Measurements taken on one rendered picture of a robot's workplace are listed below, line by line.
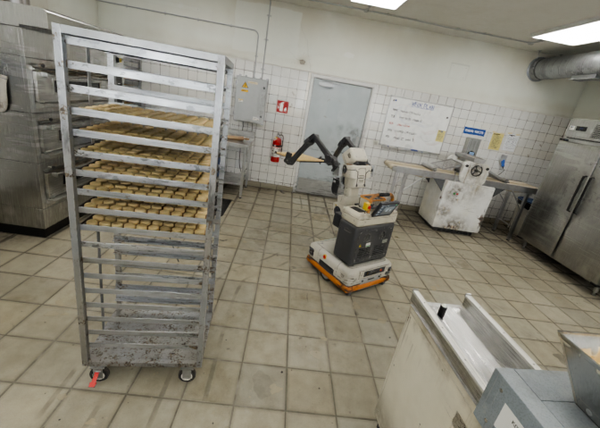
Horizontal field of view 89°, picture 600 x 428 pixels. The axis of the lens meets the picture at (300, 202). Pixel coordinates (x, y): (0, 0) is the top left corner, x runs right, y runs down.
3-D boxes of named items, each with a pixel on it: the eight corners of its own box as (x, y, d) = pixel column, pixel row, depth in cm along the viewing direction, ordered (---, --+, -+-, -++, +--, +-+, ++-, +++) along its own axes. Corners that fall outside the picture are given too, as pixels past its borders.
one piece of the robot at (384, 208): (390, 218, 299) (404, 202, 286) (364, 222, 279) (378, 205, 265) (383, 210, 306) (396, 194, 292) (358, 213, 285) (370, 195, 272)
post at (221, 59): (202, 363, 184) (226, 55, 129) (201, 367, 182) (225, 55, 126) (196, 363, 184) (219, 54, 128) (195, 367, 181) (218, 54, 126)
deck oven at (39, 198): (68, 245, 297) (46, 8, 231) (-64, 227, 289) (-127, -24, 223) (143, 195, 444) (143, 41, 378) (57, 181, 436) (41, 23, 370)
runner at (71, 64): (223, 94, 136) (224, 87, 135) (223, 94, 134) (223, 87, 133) (63, 67, 125) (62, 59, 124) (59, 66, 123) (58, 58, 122)
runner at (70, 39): (225, 72, 133) (226, 64, 133) (225, 71, 131) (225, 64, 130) (62, 42, 122) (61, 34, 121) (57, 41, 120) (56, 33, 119)
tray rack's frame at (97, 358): (212, 320, 230) (234, 63, 172) (200, 380, 183) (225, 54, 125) (120, 315, 219) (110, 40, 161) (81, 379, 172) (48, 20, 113)
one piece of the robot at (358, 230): (384, 268, 321) (405, 193, 295) (345, 278, 290) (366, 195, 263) (362, 253, 347) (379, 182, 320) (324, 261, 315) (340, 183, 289)
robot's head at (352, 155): (369, 160, 307) (364, 146, 311) (354, 160, 295) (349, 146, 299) (360, 166, 318) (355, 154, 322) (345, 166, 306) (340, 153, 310)
